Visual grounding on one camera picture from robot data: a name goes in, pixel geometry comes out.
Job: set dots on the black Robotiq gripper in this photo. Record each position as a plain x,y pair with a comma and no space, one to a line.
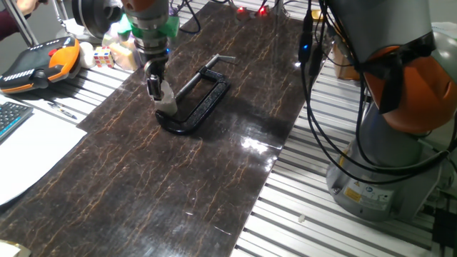
157,66

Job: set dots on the maroon sleeved forearm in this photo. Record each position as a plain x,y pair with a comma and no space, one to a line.
9,25

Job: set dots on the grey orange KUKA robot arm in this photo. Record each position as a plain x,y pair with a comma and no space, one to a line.
389,32

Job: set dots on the white plastic jar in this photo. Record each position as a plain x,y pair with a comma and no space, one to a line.
167,108

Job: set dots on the glass jar with yellow lid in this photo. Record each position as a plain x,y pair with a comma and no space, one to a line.
316,14

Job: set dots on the person's bare hand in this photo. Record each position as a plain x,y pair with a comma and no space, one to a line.
30,5

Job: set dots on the black metal C-clamp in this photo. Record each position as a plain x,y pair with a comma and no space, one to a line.
210,103

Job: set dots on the Rubik's cube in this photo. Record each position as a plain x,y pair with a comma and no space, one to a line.
103,57

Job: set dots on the white soft rounded toy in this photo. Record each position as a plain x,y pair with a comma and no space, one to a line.
86,55

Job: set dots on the black round spool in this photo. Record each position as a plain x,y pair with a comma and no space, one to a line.
93,16

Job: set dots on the dark pen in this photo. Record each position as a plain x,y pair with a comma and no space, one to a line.
62,111

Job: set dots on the dark marble pattern mat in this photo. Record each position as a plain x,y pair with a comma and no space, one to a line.
143,185

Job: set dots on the orange black teach pendant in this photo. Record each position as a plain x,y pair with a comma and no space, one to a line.
35,71

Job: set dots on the large white paper sheet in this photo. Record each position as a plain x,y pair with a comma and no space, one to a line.
32,160

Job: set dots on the black computer keyboard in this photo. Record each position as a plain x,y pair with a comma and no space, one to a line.
12,118

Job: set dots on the cardboard box with inserts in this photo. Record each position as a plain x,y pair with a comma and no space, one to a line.
344,69

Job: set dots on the small white scrap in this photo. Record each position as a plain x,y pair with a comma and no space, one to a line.
302,217

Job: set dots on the green printed camera mount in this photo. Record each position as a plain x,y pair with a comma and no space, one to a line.
171,26

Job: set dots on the slim metal stand post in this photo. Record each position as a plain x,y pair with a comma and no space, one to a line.
277,5

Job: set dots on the aluminium frame post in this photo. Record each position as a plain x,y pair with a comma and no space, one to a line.
21,25

